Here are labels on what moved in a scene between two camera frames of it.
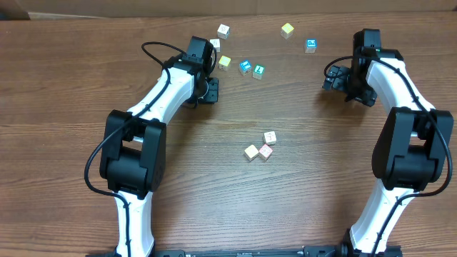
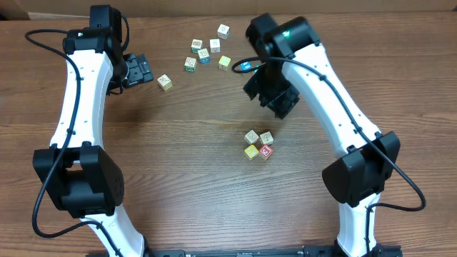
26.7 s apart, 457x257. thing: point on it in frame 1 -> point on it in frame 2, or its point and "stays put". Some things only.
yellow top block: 251,152 stays put
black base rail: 335,250 stays put
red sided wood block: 264,152 stays put
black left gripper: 211,91 -> 141,71
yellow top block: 224,63 stays put
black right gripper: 335,79 -> 275,96
